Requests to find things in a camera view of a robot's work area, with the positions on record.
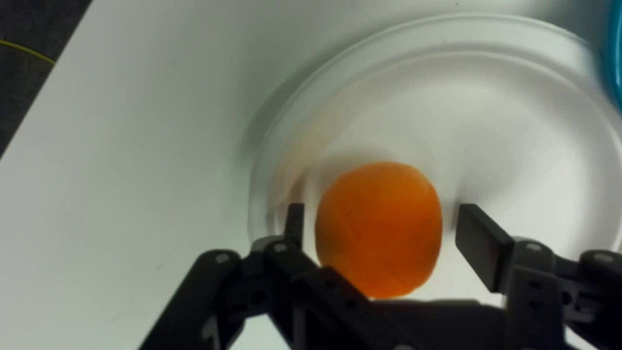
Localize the white paper plate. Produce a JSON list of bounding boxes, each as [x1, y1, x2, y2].
[[246, 12, 622, 308]]

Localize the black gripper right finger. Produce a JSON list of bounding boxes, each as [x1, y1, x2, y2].
[[454, 205, 514, 292]]

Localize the orange plush orange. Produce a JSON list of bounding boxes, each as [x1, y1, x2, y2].
[[314, 164, 442, 298]]

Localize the teal round lid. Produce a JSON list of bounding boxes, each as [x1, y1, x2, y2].
[[602, 0, 622, 112]]

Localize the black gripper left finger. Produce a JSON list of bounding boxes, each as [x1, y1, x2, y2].
[[283, 203, 304, 250]]

